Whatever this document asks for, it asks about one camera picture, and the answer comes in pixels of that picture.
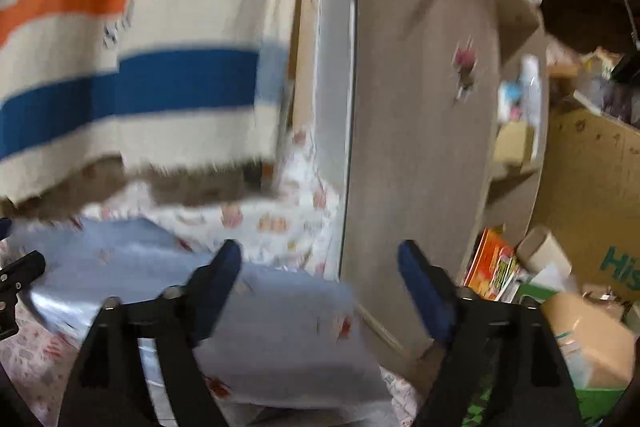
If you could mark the cartoon sticker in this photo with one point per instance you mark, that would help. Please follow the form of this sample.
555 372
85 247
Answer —
465 67

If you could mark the orange snack packet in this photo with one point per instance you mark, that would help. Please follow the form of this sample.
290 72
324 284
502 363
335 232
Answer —
492 267

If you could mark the striped hanging curtain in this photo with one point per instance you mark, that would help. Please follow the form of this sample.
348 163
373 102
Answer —
190 7

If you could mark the large cardboard box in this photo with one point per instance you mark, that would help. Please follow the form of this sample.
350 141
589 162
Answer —
585 187

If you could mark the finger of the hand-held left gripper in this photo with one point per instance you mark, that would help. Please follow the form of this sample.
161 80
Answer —
22 272

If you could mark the brown cardboard parcel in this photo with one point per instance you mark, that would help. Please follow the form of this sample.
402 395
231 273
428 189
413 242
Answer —
590 337

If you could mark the light blue cat-print pants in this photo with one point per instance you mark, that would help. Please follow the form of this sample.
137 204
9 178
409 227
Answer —
280 322

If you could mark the cardboard tube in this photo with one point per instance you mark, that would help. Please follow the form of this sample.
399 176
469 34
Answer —
542 249

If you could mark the white bottle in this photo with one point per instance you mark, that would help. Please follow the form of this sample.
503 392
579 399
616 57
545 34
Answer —
530 87

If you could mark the wooden cabinet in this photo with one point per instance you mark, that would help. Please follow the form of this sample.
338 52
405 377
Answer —
415 157

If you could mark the bear-print white blanket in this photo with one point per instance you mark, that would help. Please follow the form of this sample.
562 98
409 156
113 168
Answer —
280 217

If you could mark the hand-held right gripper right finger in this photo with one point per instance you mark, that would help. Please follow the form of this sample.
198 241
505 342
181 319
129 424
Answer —
425 292

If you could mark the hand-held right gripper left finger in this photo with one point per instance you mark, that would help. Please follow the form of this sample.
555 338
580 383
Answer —
217 287

